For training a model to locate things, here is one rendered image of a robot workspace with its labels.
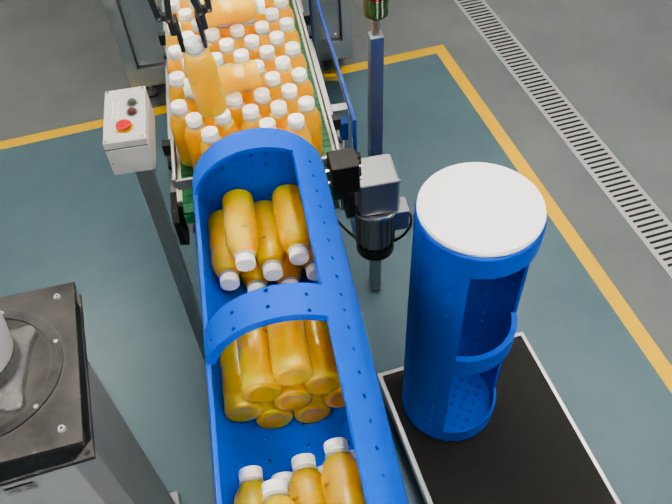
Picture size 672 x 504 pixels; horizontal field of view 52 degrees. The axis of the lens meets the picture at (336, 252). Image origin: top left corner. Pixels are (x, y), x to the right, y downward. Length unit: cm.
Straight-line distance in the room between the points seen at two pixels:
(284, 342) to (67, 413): 40
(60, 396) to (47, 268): 172
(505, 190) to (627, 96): 215
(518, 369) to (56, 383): 149
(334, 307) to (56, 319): 56
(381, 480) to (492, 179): 81
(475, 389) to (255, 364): 120
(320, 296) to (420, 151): 210
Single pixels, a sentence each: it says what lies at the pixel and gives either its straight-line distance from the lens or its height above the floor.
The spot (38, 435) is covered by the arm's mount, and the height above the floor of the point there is 107.
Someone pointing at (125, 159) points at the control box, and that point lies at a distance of 172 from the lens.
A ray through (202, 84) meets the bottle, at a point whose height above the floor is 126.
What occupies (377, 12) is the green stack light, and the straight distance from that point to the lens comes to 184.
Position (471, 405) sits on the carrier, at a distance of 225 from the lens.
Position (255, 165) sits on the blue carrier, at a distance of 148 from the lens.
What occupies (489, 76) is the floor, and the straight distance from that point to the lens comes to 366.
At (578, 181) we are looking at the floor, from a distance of 317.
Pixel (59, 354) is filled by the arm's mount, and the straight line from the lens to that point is 138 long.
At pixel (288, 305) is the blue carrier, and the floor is 123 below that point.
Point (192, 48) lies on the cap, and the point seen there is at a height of 134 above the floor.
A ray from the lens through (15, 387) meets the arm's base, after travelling 135.
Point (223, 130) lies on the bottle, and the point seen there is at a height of 105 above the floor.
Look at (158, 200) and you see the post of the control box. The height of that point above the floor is 82.
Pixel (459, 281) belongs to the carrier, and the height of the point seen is 94.
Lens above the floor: 214
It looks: 50 degrees down
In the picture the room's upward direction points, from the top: 4 degrees counter-clockwise
